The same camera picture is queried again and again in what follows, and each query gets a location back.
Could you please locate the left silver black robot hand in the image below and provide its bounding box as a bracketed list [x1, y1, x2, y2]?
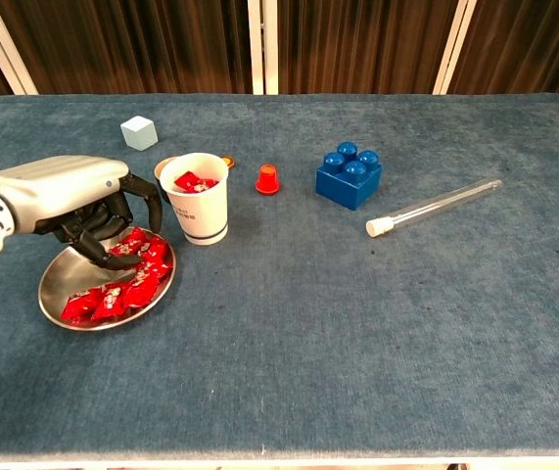
[0, 155, 163, 271]

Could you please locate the small metal tin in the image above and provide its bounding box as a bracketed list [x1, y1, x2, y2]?
[154, 156, 180, 202]

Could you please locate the white paper cup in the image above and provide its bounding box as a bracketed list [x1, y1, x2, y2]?
[159, 152, 231, 246]

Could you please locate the metal bowl of red candies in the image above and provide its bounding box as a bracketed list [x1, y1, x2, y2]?
[37, 226, 177, 332]

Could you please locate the light blue cube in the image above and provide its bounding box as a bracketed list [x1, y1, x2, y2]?
[119, 116, 159, 152]

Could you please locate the small red cap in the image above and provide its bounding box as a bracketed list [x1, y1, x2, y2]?
[254, 164, 280, 196]

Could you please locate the blue toy building brick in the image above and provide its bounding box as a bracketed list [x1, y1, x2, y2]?
[314, 141, 383, 212]

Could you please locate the blue felt table cover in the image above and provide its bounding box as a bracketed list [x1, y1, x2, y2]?
[0, 93, 559, 461]

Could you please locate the clear test tube white stopper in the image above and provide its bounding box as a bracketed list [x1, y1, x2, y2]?
[365, 178, 503, 239]

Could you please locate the white frame post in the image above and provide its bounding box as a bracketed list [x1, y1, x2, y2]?
[0, 0, 39, 95]
[247, 0, 280, 95]
[433, 0, 479, 95]

